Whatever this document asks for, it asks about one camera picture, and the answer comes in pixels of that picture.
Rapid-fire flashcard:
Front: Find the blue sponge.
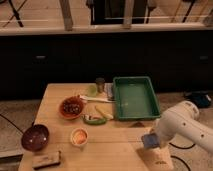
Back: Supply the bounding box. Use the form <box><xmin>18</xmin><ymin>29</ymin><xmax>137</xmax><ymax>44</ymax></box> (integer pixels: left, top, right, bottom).
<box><xmin>141</xmin><ymin>134</ymin><xmax>159</xmax><ymax>149</ymax></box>

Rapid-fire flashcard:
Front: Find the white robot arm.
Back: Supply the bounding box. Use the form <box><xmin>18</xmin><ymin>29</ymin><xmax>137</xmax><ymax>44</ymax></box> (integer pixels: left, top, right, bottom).
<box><xmin>154</xmin><ymin>101</ymin><xmax>213</xmax><ymax>154</ymax></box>

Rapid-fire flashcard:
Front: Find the green plastic tray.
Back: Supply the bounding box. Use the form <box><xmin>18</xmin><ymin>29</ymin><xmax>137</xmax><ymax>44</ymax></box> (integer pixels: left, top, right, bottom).
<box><xmin>113</xmin><ymin>76</ymin><xmax>160</xmax><ymax>121</ymax></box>

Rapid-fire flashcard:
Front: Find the grey small packet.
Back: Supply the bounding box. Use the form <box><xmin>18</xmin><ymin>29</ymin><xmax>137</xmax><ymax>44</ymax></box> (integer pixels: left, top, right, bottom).
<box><xmin>105</xmin><ymin>83</ymin><xmax>114</xmax><ymax>99</ymax></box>

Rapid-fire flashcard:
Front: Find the small metal cup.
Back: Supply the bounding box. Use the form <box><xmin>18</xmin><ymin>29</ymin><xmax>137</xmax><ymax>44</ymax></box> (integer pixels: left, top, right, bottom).
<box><xmin>95</xmin><ymin>77</ymin><xmax>105</xmax><ymax>93</ymax></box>

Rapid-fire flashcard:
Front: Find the yellow toy corn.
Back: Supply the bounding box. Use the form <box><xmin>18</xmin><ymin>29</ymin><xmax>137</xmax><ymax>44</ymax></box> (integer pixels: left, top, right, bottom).
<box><xmin>95</xmin><ymin>106</ymin><xmax>114</xmax><ymax>120</ymax></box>

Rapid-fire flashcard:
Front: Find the orange bowl with food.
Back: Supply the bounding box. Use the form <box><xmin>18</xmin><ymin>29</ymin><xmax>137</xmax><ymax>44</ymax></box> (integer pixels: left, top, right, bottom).
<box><xmin>59</xmin><ymin>96</ymin><xmax>84</xmax><ymax>120</ymax></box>

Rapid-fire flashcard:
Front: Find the small white orange cup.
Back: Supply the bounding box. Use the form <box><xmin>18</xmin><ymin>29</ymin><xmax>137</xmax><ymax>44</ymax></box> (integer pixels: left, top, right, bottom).
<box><xmin>70</xmin><ymin>128</ymin><xmax>88</xmax><ymax>147</ymax></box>

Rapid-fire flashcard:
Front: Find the dark purple bowl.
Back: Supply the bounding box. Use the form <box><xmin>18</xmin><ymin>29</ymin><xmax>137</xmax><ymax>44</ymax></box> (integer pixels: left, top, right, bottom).
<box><xmin>21</xmin><ymin>124</ymin><xmax>49</xmax><ymax>152</ymax></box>

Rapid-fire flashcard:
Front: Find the brown block eraser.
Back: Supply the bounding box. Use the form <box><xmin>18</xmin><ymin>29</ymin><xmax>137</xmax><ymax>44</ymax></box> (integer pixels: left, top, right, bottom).
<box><xmin>32</xmin><ymin>151</ymin><xmax>61</xmax><ymax>169</ymax></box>

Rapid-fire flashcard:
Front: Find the dark blue floor device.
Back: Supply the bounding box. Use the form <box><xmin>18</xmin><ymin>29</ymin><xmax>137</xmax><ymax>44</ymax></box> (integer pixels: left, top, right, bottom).
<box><xmin>185</xmin><ymin>93</ymin><xmax>211</xmax><ymax>108</ymax></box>

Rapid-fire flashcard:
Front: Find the white handled knife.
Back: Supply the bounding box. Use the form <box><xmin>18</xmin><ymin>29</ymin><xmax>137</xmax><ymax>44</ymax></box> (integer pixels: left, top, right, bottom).
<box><xmin>79</xmin><ymin>95</ymin><xmax>114</xmax><ymax>103</ymax></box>

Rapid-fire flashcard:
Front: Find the black cable on floor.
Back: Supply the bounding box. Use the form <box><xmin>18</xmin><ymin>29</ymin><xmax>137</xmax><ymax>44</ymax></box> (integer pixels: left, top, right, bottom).
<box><xmin>169</xmin><ymin>142</ymin><xmax>197</xmax><ymax>150</ymax></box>

